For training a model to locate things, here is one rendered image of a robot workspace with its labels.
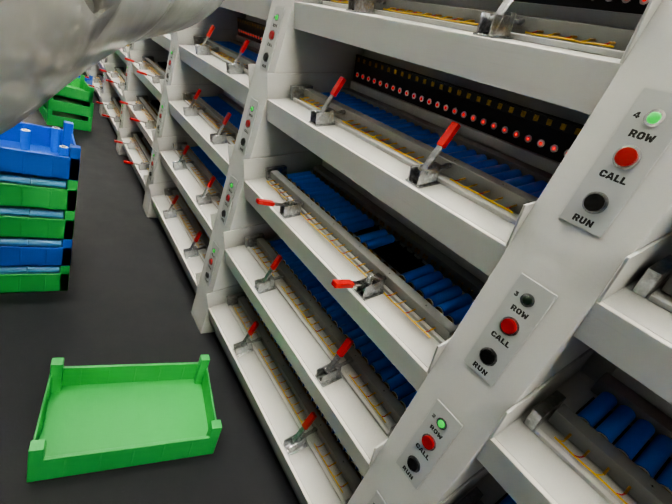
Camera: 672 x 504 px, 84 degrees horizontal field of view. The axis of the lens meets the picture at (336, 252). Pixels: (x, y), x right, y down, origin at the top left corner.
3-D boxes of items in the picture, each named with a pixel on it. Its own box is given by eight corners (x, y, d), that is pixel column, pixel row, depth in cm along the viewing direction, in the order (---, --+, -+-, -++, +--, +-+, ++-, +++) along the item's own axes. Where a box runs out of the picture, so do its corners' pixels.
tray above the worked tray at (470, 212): (493, 279, 42) (544, 164, 34) (266, 120, 82) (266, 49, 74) (583, 239, 52) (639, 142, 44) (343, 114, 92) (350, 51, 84)
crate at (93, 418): (26, 483, 61) (27, 452, 58) (49, 385, 76) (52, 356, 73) (213, 454, 76) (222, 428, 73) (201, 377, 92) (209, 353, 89)
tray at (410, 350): (419, 395, 50) (438, 347, 44) (244, 197, 89) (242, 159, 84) (510, 340, 60) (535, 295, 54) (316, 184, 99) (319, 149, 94)
